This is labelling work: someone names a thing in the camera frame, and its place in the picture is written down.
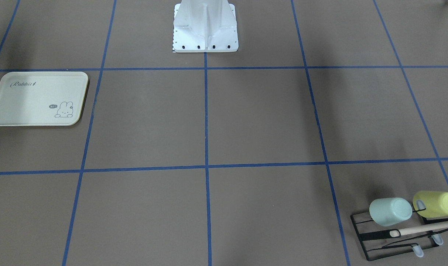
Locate light green plastic cup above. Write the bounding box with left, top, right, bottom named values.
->
left=369, top=197, right=413, bottom=227

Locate cream rabbit print tray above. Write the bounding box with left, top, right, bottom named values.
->
left=0, top=71, right=89, bottom=126

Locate yellow plastic cup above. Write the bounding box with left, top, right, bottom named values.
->
left=413, top=191, right=448, bottom=218

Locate grey silicone peg cap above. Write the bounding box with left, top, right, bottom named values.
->
left=430, top=234, right=444, bottom=246
left=411, top=244, right=424, bottom=258

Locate white metal mount base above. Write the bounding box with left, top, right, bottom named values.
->
left=172, top=0, right=239, bottom=53

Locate wooden rack handle rod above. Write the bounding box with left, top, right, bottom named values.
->
left=388, top=221, right=448, bottom=238

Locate black wire cup rack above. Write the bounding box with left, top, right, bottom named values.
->
left=350, top=211, right=448, bottom=262

